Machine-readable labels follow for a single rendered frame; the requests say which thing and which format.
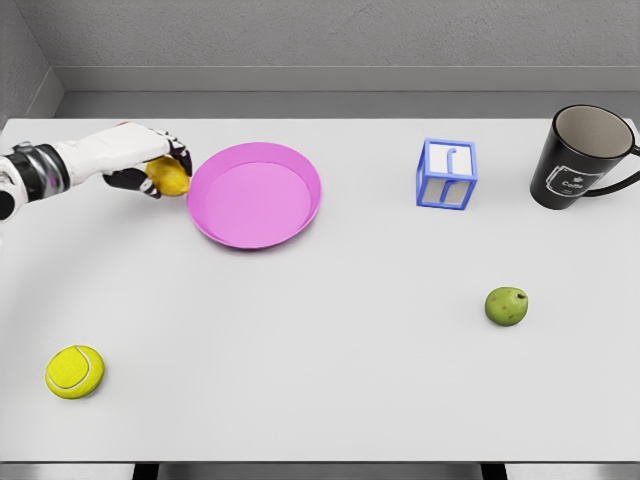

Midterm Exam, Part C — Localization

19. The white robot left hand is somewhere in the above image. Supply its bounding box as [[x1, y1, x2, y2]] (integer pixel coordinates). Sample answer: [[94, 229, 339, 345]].
[[85, 122, 194, 200]]

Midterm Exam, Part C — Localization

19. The yellow lemon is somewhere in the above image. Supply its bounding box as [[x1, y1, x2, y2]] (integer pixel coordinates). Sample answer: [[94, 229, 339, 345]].
[[145, 156, 192, 198]]

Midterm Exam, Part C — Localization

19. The pink round plate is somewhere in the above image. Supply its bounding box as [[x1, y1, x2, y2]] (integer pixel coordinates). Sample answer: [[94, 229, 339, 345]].
[[186, 141, 324, 251]]

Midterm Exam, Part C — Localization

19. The yellow tennis ball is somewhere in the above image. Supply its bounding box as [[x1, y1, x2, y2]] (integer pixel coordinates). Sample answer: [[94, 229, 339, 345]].
[[44, 344, 107, 400]]

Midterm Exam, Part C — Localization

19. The blue and white letter cube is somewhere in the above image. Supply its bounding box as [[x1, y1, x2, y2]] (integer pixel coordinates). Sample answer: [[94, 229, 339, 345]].
[[414, 138, 478, 212]]

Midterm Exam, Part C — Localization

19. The green pear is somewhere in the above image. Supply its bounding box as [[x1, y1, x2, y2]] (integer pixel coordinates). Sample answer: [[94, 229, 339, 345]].
[[484, 286, 530, 328]]

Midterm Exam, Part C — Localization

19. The black coffee mug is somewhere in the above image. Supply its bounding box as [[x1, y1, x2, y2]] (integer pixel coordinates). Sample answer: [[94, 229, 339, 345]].
[[529, 103, 640, 212]]

